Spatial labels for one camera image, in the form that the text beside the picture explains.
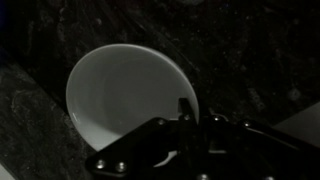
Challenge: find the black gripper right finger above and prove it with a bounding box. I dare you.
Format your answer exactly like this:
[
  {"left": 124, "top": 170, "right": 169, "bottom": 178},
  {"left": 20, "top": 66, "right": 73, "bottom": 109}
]
[{"left": 199, "top": 111, "right": 320, "bottom": 180}]

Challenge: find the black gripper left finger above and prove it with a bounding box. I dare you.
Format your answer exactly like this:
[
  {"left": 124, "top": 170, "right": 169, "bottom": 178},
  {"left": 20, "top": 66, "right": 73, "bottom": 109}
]
[{"left": 84, "top": 97, "right": 201, "bottom": 179}]

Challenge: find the white bowl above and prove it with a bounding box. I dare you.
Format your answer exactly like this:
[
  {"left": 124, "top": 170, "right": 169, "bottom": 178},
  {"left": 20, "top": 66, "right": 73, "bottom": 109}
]
[{"left": 65, "top": 43, "right": 201, "bottom": 168}]

